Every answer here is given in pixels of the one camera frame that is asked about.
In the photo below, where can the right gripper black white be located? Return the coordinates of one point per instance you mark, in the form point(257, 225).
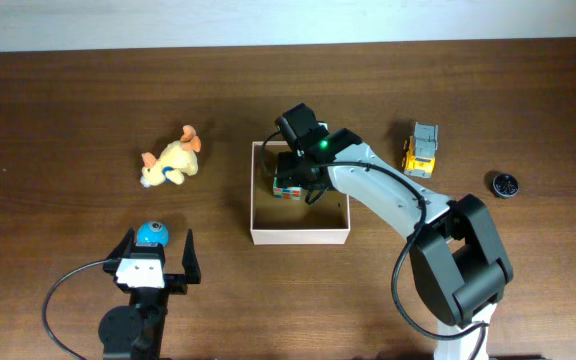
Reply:
point(285, 173)

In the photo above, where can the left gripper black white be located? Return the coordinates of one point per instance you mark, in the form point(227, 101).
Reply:
point(177, 283)

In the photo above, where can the multicolour puzzle cube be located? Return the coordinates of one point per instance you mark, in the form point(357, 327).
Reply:
point(287, 193)

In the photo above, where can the yellow grey toy truck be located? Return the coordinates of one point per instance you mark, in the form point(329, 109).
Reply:
point(420, 151)

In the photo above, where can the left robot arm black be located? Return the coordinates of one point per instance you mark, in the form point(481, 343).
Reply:
point(135, 331)

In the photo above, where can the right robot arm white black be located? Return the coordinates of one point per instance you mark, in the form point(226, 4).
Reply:
point(459, 264)

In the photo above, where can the blue ball toy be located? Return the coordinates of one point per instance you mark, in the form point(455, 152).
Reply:
point(152, 233)

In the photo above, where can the open cardboard box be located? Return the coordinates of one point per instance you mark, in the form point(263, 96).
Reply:
point(289, 220)

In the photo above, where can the yellow plush dog toy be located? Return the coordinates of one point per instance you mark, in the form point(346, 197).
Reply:
point(176, 161)

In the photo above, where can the small black round cap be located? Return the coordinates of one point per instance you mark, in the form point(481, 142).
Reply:
point(505, 186)

